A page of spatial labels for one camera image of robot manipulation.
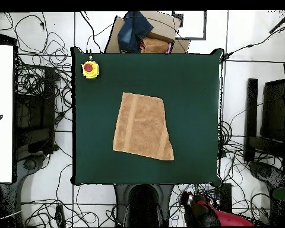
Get tan terry towel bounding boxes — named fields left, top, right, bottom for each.
left=112, top=91, right=175, bottom=162

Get black power strip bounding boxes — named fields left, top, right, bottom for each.
left=218, top=182, right=233, bottom=214
left=55, top=204, right=67, bottom=228

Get long black bar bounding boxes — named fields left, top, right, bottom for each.
left=243, top=78, right=259, bottom=163

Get black panel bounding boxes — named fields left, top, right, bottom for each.
left=261, top=79, right=285, bottom=143

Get dark green tablecloth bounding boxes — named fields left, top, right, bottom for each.
left=70, top=46, right=225, bottom=187

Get tan towel in box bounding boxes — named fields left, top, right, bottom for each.
left=140, top=36, right=173, bottom=54

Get yellow emergency stop button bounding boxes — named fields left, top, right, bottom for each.
left=81, top=60, right=101, bottom=80

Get black equipment stand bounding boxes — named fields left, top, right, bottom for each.
left=14, top=66, right=60, bottom=160

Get brown cardboard box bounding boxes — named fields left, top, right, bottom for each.
left=104, top=10, right=191, bottom=54

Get blue denim jeans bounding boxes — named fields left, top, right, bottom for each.
left=117, top=10, right=154, bottom=53

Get dark rod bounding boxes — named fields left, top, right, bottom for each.
left=268, top=10, right=285, bottom=34

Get white desk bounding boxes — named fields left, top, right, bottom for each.
left=0, top=45, right=14, bottom=183

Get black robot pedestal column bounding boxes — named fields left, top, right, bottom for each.
left=113, top=183, right=175, bottom=228

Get black pedestal leg with knob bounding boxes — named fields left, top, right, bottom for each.
left=16, top=154, right=50, bottom=183
left=249, top=161, right=285, bottom=191

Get black cable with connector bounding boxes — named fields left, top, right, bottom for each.
left=220, top=22, right=285, bottom=63

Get dark square frame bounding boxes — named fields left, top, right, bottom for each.
left=172, top=10, right=207, bottom=40

